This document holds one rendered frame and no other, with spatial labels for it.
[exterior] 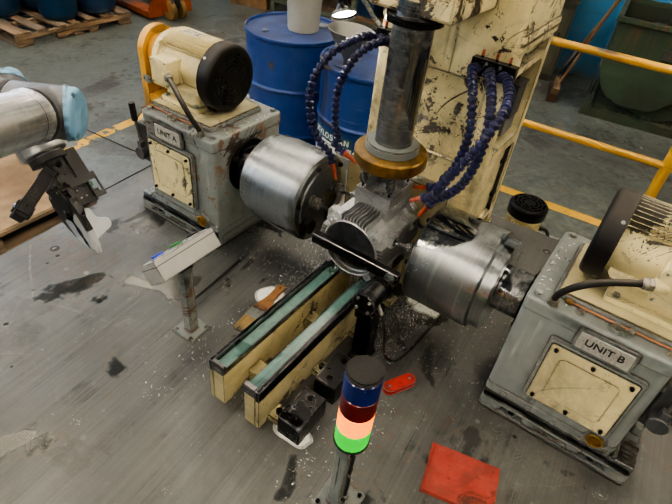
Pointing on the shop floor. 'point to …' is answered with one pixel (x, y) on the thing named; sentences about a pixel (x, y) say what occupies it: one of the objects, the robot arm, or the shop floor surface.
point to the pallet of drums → (52, 12)
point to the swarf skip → (659, 18)
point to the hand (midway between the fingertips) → (93, 249)
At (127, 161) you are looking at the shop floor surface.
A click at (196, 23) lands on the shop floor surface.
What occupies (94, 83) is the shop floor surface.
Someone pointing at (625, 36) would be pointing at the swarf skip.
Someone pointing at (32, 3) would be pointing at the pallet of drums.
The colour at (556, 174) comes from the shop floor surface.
